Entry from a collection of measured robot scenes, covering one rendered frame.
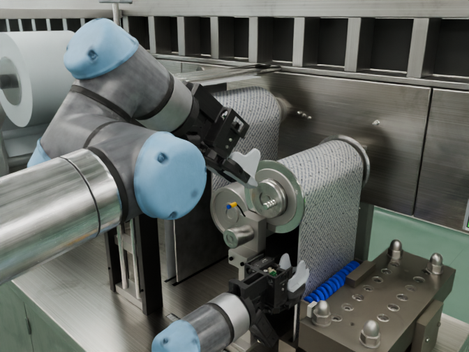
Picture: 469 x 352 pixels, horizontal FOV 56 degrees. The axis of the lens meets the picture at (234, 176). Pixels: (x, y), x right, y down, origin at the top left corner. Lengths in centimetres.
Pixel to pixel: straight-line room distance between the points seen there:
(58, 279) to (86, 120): 89
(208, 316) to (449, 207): 60
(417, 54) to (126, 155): 77
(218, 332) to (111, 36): 45
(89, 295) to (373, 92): 87
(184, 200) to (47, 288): 94
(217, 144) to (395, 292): 56
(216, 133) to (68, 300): 74
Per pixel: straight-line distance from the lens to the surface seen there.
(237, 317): 74
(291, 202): 83
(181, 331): 69
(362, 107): 109
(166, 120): 56
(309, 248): 91
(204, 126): 63
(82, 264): 138
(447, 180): 105
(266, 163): 85
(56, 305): 123
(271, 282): 79
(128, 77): 51
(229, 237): 85
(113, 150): 39
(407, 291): 104
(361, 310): 95
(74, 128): 48
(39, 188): 36
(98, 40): 50
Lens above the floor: 158
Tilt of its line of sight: 20 degrees down
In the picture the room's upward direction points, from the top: straight up
